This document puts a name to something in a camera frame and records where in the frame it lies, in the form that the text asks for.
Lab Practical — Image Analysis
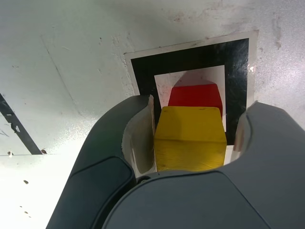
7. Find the black tape square outline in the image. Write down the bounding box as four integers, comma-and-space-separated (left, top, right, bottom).
130, 37, 250, 146

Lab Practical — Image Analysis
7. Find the yellow cube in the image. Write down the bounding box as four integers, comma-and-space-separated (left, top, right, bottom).
153, 106, 227, 173

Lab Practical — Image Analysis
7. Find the red cube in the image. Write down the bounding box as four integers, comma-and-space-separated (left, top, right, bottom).
168, 83, 224, 117

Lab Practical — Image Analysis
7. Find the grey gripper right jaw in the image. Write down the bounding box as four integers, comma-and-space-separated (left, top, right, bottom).
92, 101, 305, 229

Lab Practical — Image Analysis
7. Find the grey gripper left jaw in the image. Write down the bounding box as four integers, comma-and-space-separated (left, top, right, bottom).
46, 94, 157, 229

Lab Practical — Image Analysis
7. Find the black tape strip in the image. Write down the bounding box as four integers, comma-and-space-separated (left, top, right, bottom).
0, 93, 42, 155

